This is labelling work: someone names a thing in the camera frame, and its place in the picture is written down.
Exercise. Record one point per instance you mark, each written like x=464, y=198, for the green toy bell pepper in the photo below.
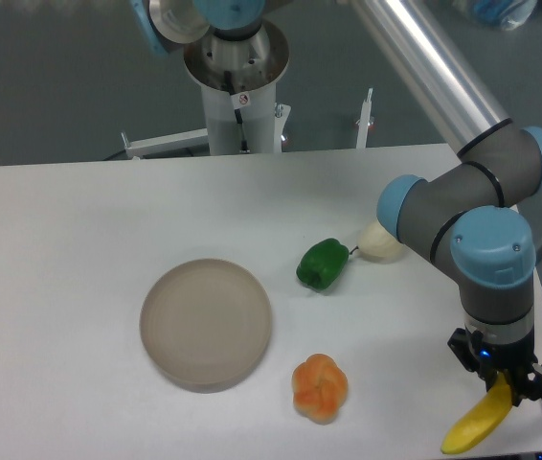
x=322, y=264

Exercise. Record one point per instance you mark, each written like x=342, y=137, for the beige round plate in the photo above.
x=206, y=324

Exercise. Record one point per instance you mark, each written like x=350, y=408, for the yellow toy banana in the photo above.
x=480, y=420

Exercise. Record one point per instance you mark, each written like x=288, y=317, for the clear plastic bag blue contents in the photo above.
x=503, y=15

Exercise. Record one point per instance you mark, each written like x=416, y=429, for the white metal bracket left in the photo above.
x=164, y=144

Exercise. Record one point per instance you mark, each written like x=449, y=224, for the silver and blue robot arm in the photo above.
x=463, y=222

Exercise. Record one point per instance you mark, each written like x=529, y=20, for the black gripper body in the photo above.
x=516, y=358

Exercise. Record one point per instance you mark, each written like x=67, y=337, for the white toy garlic bulb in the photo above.
x=376, y=243

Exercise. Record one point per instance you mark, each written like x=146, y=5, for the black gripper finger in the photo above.
x=526, y=383
x=468, y=349

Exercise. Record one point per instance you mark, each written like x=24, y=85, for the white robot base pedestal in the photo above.
x=238, y=80

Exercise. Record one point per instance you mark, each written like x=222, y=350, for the orange knotted bread roll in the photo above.
x=319, y=388

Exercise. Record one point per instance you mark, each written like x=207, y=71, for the white metal bracket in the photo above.
x=365, y=120
x=164, y=144

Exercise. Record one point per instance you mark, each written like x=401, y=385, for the white metal bracket right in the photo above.
x=365, y=120

